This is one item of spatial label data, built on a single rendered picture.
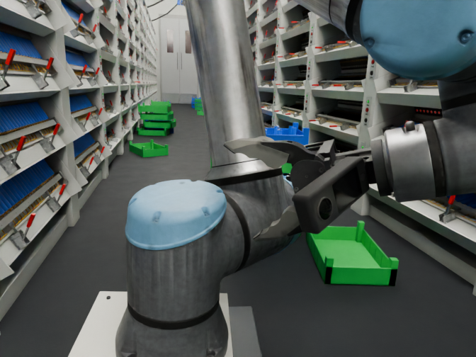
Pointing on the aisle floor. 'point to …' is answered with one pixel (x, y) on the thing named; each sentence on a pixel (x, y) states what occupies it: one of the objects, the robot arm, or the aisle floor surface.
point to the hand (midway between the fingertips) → (236, 195)
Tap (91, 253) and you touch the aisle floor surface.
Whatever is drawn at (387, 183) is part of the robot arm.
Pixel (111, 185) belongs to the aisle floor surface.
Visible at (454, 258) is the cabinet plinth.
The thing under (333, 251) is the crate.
